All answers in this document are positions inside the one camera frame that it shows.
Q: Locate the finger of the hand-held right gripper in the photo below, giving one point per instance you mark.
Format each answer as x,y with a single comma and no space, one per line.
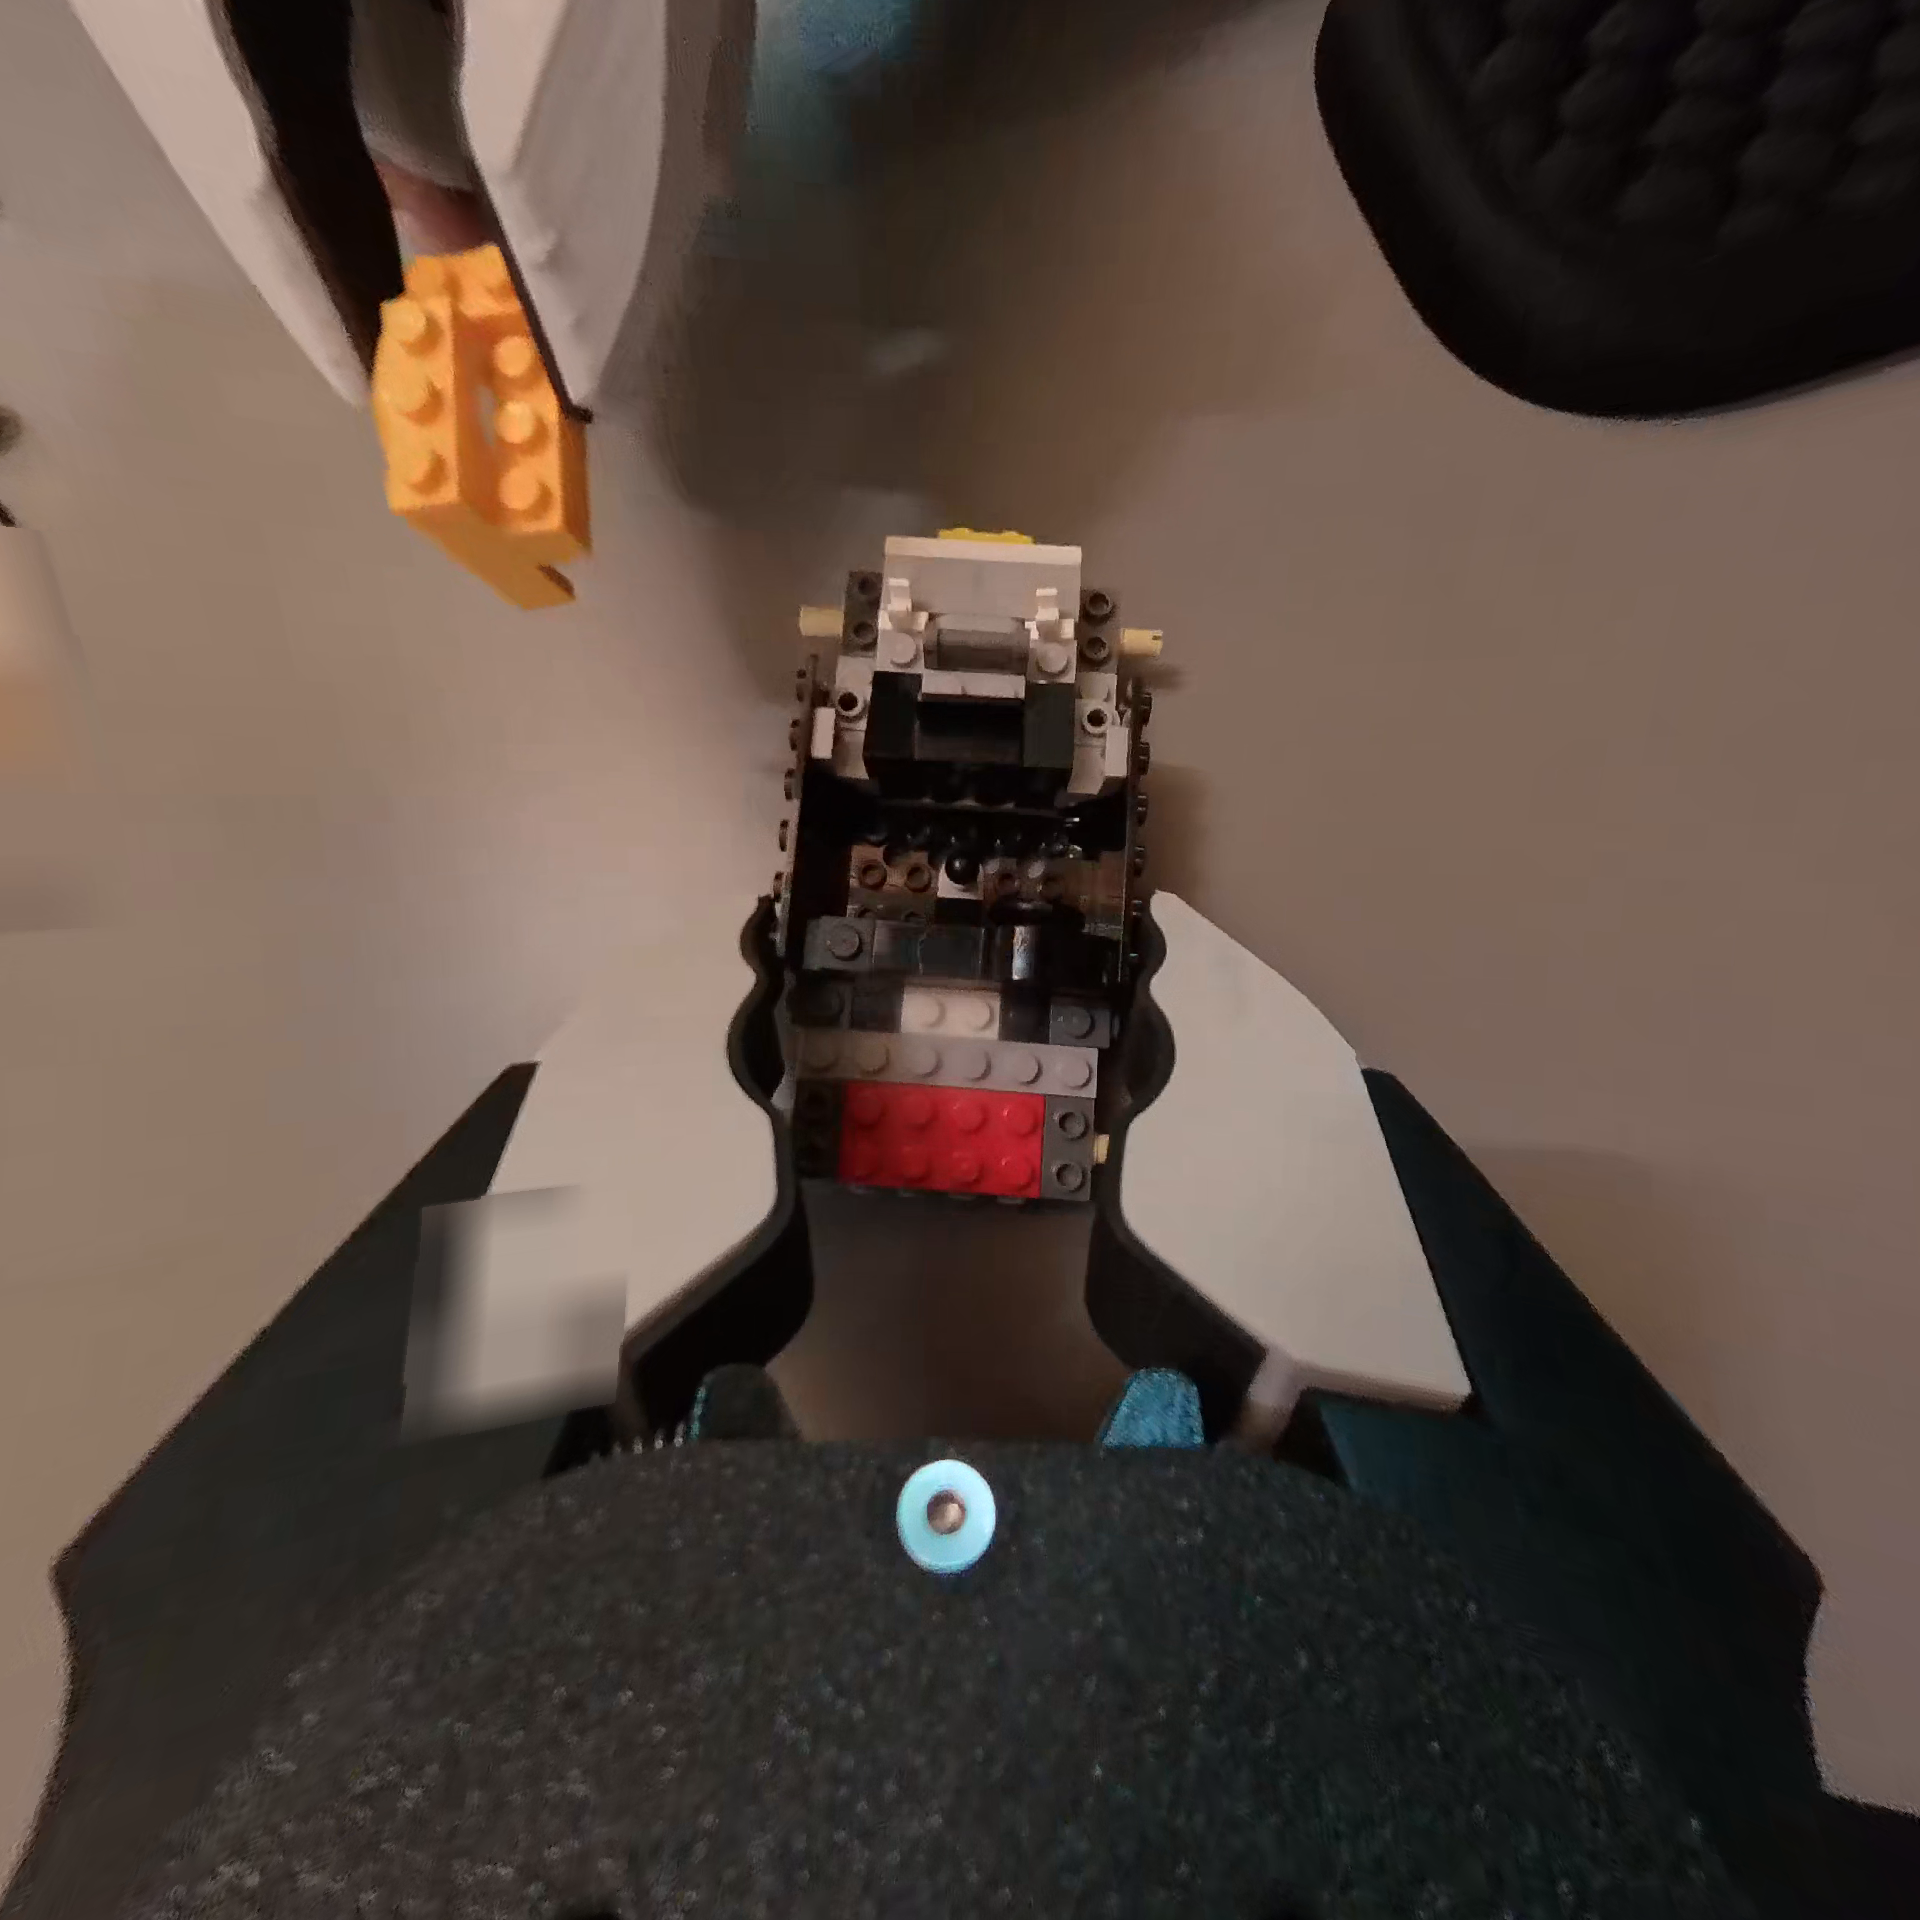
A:
585,152
209,136

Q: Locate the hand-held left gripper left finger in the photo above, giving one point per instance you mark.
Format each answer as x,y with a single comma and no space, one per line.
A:
663,1094

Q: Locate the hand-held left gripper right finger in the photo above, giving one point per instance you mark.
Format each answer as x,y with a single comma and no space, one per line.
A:
1292,1199

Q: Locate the orange toy brick assembly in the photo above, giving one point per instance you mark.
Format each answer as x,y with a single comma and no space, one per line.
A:
481,419

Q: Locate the partly built brick car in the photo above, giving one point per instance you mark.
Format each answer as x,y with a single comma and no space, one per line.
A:
961,930

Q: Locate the grey desk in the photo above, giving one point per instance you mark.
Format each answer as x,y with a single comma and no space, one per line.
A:
1501,749

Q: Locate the black textured pad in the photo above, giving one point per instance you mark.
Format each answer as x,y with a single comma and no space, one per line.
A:
1623,197

